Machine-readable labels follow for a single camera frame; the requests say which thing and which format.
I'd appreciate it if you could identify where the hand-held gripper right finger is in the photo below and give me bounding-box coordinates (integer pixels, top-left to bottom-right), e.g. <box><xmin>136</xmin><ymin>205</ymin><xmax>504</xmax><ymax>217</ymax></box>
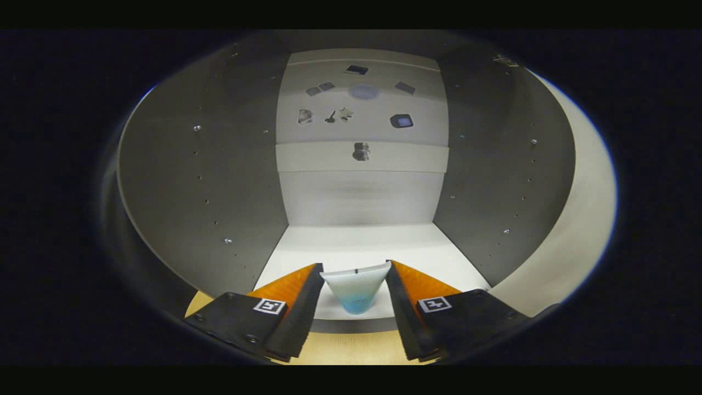
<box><xmin>385</xmin><ymin>259</ymin><xmax>534</xmax><ymax>362</ymax></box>

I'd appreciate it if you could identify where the white blue tube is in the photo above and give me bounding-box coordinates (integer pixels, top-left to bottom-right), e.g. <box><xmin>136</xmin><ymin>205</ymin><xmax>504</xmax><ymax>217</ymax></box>
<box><xmin>320</xmin><ymin>262</ymin><xmax>392</xmax><ymax>315</ymax></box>

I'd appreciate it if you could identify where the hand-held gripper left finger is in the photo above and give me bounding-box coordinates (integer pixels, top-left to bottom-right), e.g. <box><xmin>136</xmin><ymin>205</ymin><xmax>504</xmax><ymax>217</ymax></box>
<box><xmin>185</xmin><ymin>263</ymin><xmax>326</xmax><ymax>363</ymax></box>

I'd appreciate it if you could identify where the grey cabinet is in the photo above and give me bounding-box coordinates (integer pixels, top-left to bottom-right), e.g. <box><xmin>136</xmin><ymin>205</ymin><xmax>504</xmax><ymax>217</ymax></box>
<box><xmin>103</xmin><ymin>30</ymin><xmax>576</xmax><ymax>335</ymax></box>

